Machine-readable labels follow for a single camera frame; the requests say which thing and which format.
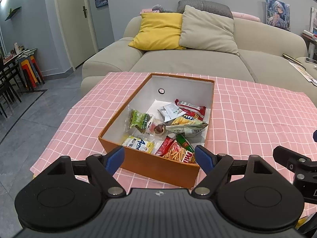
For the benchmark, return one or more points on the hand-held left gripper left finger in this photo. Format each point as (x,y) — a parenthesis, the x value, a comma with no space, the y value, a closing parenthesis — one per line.
(116,159)

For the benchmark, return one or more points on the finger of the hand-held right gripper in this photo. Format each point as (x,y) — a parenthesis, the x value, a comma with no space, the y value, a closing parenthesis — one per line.
(292,164)
(315,135)

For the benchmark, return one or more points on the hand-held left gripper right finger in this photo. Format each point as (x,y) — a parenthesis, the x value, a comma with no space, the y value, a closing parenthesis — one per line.
(203,157)

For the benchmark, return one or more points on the yellow white snack packet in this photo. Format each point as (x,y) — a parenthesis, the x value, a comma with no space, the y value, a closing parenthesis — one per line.
(138,143)

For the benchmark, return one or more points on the red stick snack packet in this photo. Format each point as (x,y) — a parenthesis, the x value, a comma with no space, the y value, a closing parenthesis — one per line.
(173,152)

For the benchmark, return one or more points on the orange cardboard box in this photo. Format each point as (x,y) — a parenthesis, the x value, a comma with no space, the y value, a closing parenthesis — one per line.
(148,165)

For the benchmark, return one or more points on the green white chips packet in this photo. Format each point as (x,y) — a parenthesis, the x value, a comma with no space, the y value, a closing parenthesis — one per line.
(188,126)

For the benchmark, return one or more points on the green snack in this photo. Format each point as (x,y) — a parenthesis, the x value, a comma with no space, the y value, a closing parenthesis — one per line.
(138,120)

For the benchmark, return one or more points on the large red snack packet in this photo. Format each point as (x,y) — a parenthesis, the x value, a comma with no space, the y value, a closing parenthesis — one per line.
(193,109)

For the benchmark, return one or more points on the brown round snack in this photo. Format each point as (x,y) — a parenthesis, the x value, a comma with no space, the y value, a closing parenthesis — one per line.
(158,129)

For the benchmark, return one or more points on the grey white sachet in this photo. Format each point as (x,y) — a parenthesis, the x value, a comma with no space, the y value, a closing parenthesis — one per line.
(171,111)

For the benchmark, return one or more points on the white booklet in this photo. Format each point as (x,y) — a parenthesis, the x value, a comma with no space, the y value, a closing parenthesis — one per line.
(314,75)

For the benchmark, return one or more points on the pink checkered tablecloth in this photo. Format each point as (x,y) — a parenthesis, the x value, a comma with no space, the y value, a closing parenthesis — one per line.
(247,109)

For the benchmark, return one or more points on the white phone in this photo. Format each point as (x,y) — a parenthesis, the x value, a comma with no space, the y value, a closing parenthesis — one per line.
(310,60)

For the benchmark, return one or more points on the dark book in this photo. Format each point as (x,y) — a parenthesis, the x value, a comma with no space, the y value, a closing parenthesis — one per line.
(291,58)

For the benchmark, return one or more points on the beige sofa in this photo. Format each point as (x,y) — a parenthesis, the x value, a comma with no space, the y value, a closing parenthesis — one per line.
(185,62)

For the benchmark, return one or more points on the white rack with books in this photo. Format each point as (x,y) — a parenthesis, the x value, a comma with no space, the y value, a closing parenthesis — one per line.
(310,34)

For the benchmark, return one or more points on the stack of coloured stools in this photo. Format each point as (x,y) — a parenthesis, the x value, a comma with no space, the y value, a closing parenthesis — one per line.
(31,72)

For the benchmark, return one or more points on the beige pillow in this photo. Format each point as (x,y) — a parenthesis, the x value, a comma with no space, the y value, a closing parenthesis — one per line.
(208,29)

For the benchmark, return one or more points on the dark dining chair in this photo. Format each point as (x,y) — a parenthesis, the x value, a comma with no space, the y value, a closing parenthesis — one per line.
(8,84)

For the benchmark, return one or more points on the yellow pillow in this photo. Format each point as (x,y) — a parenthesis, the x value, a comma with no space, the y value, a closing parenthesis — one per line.
(158,29)

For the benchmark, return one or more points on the white door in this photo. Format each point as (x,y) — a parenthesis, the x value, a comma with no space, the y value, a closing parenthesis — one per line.
(71,29)

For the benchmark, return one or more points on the green white cloth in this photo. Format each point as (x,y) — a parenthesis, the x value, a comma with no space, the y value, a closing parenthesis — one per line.
(26,53)

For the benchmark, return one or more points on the dark dining table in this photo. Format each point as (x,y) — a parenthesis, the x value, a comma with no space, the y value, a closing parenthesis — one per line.
(7,60)

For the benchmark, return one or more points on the pink box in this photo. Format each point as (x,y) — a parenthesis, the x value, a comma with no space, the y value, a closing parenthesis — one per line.
(148,12)

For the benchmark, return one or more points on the grey houndstooth pillow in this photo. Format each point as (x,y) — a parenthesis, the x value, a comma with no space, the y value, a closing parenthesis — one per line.
(210,6)

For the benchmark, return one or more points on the grey plush toy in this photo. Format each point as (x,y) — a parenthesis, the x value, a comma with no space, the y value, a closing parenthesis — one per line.
(161,8)

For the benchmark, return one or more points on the green wall shelf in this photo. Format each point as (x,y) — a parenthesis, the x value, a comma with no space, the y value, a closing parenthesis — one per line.
(12,13)

